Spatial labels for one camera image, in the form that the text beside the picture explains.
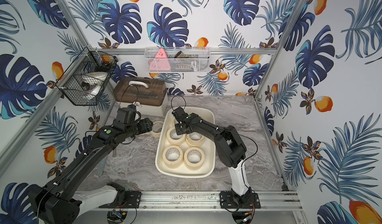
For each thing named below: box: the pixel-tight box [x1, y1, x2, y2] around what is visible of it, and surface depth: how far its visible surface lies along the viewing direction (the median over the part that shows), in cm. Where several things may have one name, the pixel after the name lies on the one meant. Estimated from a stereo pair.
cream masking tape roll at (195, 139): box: [185, 131, 206, 147], surface depth 92 cm
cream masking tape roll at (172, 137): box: [166, 127, 187, 144], surface depth 92 cm
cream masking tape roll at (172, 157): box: [162, 144, 184, 169], surface depth 85 cm
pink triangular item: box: [148, 48, 171, 71], surface depth 92 cm
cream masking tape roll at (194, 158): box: [183, 146, 205, 171], surface depth 85 cm
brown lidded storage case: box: [112, 76, 169, 117], surface depth 100 cm
